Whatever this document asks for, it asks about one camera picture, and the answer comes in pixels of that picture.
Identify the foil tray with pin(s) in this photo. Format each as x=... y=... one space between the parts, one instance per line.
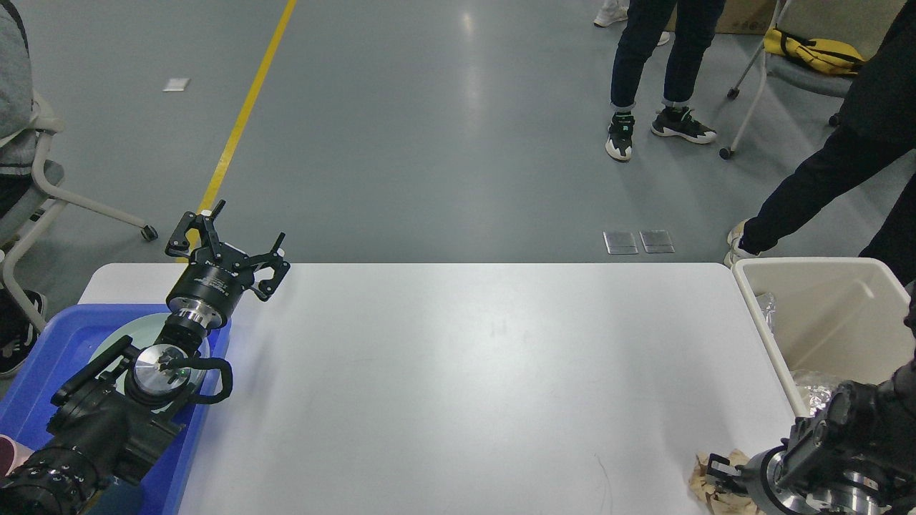
x=767 y=306
x=815 y=388

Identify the cardboard box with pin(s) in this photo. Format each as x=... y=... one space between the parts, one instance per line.
x=745 y=17

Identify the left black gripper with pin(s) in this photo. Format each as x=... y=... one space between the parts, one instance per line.
x=207 y=290

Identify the person with beige sneakers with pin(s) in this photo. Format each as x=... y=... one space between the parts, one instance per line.
x=877 y=128

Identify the blue plastic tray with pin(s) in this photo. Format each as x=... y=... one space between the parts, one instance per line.
x=63 y=349

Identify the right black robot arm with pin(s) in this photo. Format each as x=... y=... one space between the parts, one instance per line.
x=855 y=456

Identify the floor plate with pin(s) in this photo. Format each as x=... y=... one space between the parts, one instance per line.
x=620 y=243
x=657 y=241

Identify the seated person grey sweater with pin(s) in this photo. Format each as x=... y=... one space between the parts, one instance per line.
x=18 y=335

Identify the yellow bag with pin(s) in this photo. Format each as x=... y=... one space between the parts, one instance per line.
x=826 y=56

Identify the green plate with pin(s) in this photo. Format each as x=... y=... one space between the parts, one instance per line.
x=136 y=329

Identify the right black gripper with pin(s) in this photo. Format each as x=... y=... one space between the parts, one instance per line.
x=751 y=479

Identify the brown paper bag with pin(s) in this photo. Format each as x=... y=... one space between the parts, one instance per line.
x=717 y=502

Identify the person with white shoes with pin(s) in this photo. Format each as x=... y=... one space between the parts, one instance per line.
x=611 y=12

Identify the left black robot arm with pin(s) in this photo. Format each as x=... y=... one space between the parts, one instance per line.
x=116 y=416

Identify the left floor plate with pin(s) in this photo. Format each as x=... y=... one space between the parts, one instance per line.
x=620 y=243

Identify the left grey office chair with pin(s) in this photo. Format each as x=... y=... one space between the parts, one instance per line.
x=42 y=204

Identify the pink mug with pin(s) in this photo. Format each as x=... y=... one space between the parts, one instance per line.
x=13 y=455

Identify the beige plastic bin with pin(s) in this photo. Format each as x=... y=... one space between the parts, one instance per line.
x=843 y=316

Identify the right floor plate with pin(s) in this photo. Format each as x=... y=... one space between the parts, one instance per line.
x=657 y=241

